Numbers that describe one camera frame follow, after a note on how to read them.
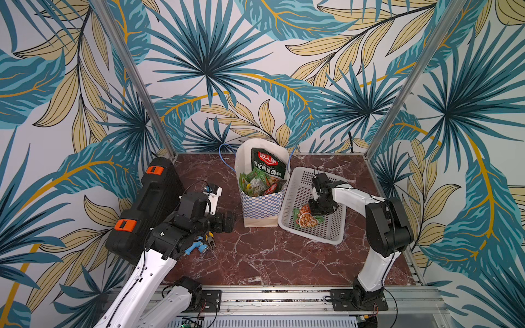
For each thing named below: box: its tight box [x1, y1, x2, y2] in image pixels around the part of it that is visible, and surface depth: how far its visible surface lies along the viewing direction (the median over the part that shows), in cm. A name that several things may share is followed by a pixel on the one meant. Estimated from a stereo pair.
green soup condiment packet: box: [292, 204, 326, 229], surface depth 94 cm
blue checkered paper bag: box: [234, 138, 291, 228], surface depth 90 cm
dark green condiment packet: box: [250, 147, 287, 179], surface depth 94 cm
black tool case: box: [105, 157, 185, 265], surface depth 72 cm
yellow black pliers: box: [205, 230, 217, 250], surface depth 88 cm
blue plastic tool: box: [184, 241, 209, 255], surface depth 85 cm
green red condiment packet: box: [238, 168, 288, 197], surface depth 96 cm
